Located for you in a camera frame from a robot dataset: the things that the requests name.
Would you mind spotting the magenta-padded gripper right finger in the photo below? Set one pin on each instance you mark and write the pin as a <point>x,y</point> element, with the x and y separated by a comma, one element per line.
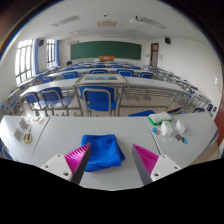
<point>146,160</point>

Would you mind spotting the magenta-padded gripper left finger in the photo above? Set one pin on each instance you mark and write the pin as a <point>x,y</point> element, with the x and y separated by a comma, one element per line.
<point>76,159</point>

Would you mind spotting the blue towel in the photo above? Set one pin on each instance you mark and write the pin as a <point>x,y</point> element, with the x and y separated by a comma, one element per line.
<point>103,150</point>

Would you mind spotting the small blue packet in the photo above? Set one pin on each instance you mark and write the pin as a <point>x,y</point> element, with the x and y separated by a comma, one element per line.
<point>156,130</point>

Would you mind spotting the small white box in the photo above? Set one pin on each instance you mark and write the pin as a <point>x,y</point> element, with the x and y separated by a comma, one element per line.
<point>180,126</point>
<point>166,128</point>

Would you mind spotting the green and white box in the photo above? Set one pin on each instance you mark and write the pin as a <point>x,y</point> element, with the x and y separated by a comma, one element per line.
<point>160,117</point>

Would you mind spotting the blue metal-framed chair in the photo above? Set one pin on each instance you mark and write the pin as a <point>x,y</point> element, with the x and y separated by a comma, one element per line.
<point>141,113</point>
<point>51,94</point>
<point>31,98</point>
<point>98,99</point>

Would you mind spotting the long grey desk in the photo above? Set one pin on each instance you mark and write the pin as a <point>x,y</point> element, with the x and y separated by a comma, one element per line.
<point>146,81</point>

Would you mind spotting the red door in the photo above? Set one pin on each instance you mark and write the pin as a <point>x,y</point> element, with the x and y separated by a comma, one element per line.
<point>220,123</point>

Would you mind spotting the group of blue chairs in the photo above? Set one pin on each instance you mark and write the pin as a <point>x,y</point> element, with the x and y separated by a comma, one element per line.
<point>98,71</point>

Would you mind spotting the brown door with window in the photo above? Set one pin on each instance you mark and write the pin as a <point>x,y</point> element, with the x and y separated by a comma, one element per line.
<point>154,56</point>

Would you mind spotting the orange lectern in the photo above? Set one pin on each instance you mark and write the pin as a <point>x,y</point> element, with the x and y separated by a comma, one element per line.
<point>106,58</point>

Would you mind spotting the blue curtain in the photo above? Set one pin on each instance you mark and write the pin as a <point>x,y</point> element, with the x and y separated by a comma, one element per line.
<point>57,52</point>
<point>35,56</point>

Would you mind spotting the narrow window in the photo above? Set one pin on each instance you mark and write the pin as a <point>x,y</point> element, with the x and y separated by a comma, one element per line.
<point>50,53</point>

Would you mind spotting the large window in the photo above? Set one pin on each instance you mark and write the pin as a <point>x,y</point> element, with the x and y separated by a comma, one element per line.
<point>23,61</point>

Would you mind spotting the green chalkboard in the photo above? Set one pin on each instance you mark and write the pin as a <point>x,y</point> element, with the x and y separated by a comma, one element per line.
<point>106,50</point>

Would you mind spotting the group of ceiling lights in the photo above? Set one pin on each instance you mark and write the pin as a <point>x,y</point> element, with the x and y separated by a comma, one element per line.
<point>65,20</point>

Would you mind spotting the ceiling air vent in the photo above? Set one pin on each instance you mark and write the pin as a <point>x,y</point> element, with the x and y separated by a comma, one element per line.
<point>107,23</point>

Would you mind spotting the white ceiling projector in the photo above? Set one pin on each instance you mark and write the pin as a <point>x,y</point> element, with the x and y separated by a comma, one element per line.
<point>136,19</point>

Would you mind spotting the black wall speaker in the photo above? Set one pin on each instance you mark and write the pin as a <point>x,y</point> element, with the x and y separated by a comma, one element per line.
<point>41,42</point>
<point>167,40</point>

